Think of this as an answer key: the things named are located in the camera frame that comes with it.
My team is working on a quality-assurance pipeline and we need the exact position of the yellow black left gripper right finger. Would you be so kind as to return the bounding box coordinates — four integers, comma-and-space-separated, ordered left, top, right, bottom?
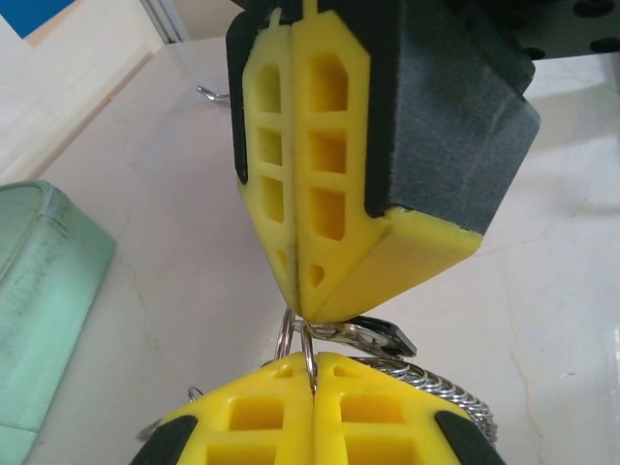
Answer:
314, 352, 505, 465

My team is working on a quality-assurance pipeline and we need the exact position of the aluminium frame post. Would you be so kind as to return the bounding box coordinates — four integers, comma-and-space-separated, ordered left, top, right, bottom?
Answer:
143, 0, 191, 46

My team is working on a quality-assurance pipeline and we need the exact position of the metal key organizer with rings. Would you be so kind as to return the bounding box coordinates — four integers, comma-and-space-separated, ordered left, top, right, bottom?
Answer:
139, 319, 498, 445

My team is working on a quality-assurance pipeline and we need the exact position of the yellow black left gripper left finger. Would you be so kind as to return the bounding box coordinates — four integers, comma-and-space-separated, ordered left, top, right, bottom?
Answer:
129, 352, 316, 465

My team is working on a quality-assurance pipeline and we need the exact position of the mint green zip case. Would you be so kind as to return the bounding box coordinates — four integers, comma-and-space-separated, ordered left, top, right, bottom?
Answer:
0, 179, 116, 465

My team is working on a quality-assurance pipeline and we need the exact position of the metal wire clip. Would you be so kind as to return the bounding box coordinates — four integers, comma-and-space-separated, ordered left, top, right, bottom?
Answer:
196, 84, 230, 104

